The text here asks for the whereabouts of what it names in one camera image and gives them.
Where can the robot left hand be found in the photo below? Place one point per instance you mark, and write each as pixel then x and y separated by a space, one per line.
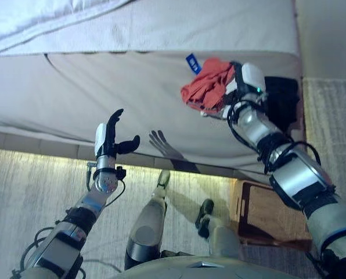
pixel 104 136

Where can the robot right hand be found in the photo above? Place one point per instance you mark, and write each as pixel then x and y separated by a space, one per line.
pixel 250 77

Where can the red orange garment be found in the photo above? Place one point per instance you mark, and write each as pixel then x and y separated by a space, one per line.
pixel 209 85

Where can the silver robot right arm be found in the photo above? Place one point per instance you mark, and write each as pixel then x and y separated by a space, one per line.
pixel 292 171

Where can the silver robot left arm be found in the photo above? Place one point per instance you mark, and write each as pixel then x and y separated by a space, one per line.
pixel 74 221

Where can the beige upholstered bed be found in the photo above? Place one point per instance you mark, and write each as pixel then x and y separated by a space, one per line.
pixel 132 96

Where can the white bed sheet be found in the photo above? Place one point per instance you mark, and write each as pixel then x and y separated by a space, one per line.
pixel 30 20

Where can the brown wooden basket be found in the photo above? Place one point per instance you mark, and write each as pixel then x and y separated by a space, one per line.
pixel 266 215

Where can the black garment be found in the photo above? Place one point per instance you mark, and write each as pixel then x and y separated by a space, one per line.
pixel 281 100

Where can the blue fabric label tag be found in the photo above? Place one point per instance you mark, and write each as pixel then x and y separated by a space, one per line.
pixel 193 64

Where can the robot right leg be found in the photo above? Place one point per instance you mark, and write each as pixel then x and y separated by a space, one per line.
pixel 216 229

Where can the silver robot torso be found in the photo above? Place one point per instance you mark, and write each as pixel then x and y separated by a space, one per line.
pixel 196 267

